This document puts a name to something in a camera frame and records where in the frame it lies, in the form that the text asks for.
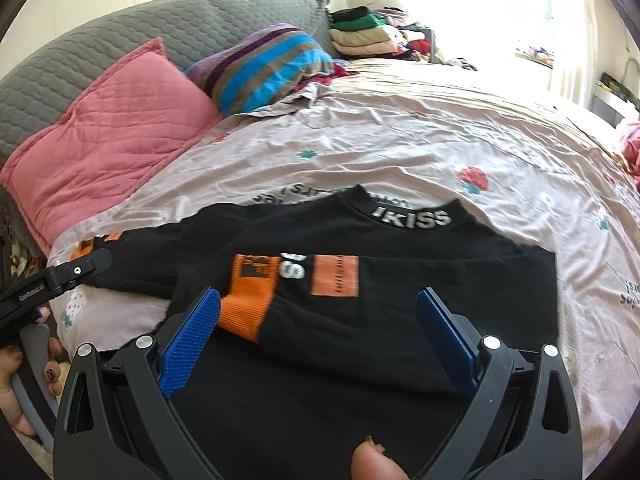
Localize striped pillow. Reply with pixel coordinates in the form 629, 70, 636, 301
185, 22, 336, 116

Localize black shirt with orange patches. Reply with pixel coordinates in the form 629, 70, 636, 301
70, 185, 561, 480

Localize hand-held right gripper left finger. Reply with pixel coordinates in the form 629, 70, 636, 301
52, 286, 226, 480

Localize grey quilted headboard cover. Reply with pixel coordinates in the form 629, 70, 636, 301
0, 0, 331, 161

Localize beige folded clothes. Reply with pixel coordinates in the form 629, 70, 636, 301
328, 26, 402, 59

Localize window sill clutter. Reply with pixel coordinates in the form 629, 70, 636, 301
514, 46, 557, 69

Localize pink crumpled cloth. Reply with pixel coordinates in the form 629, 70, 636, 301
614, 119, 640, 177

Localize pink floral bed sheet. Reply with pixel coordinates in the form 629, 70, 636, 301
47, 57, 640, 476

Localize pink quilted pillow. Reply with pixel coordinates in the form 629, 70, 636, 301
0, 37, 223, 256

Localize green folded garment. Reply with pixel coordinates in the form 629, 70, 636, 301
334, 14, 390, 32

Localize pile of assorted clothes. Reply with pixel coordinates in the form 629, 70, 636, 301
375, 6, 477, 70

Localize person's left hand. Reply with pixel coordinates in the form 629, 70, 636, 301
0, 307, 71, 438

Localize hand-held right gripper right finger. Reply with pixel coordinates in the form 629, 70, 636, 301
415, 286, 586, 480

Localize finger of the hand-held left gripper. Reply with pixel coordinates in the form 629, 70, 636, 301
45, 249, 114, 292

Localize white curtain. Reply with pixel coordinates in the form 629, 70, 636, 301
544, 0, 601, 98

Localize dark bedside desk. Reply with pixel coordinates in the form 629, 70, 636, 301
591, 71, 640, 123

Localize black folded garment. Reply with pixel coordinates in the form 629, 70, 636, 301
331, 6, 370, 24

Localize red patterned cloth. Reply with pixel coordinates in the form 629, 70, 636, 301
292, 60, 353, 97

